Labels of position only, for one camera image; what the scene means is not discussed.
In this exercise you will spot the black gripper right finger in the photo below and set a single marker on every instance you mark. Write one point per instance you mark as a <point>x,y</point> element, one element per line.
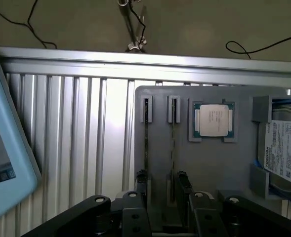
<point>202,214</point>

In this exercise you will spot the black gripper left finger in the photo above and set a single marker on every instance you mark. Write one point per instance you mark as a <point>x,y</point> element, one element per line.
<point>135,214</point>

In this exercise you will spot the RAM stick in rack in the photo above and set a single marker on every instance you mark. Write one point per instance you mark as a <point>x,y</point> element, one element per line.
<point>174,138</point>
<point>147,133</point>

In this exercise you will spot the grey parts rack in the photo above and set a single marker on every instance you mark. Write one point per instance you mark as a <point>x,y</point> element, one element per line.
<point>204,153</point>

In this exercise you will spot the CPU with silver lid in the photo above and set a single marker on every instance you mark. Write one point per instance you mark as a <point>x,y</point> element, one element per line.
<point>214,120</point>

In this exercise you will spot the Toshiba hard disk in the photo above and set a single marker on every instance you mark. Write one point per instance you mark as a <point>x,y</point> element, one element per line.
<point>287,148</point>

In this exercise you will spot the light blue teach pendant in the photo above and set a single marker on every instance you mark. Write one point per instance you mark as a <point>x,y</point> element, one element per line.
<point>4,138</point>

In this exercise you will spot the metal tripod stand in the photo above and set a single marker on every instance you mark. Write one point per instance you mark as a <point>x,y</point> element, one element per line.
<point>134,27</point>

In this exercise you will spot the aluminium table frame rail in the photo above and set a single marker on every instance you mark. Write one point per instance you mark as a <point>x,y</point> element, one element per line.
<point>150,64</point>

